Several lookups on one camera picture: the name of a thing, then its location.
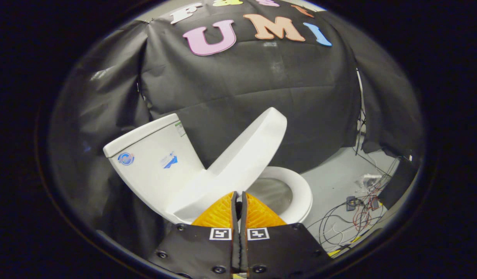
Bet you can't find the clear plastic packet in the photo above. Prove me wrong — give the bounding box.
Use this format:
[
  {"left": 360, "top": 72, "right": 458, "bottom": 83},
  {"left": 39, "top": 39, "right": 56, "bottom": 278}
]
[{"left": 356, "top": 172, "right": 383, "bottom": 187}]

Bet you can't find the yellow black floor tape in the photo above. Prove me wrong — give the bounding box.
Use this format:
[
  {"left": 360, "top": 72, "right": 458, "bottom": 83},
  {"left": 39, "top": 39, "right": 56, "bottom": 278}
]
[{"left": 327, "top": 234, "right": 365, "bottom": 257}]

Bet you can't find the white toilet lid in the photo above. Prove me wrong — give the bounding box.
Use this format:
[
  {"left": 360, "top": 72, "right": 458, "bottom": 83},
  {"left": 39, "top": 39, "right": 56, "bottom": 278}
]
[{"left": 167, "top": 107, "right": 288, "bottom": 224}]

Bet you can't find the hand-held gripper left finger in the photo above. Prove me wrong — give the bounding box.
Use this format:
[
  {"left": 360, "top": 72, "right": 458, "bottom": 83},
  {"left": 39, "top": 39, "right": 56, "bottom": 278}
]
[{"left": 147, "top": 191, "right": 239, "bottom": 279}]

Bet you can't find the white toilet with tank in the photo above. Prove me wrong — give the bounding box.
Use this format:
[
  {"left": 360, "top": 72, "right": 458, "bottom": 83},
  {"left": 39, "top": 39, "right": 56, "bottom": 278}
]
[{"left": 103, "top": 113, "right": 313, "bottom": 225}]

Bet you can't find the tangle of floor cables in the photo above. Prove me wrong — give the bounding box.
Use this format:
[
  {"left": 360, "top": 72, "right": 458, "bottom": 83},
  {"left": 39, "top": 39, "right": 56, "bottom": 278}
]
[{"left": 318, "top": 163, "right": 398, "bottom": 252}]

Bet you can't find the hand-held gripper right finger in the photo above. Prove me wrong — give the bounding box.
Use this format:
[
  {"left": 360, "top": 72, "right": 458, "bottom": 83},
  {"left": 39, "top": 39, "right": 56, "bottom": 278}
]
[{"left": 239, "top": 191, "right": 334, "bottom": 277}]

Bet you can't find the thin backdrop stand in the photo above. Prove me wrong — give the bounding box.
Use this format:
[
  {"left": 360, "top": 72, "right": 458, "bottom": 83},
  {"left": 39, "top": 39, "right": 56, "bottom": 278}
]
[{"left": 354, "top": 68, "right": 369, "bottom": 155}]

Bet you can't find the black backdrop cloth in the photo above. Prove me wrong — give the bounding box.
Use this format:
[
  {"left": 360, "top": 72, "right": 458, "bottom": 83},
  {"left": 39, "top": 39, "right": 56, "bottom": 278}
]
[{"left": 48, "top": 0, "right": 425, "bottom": 258}]

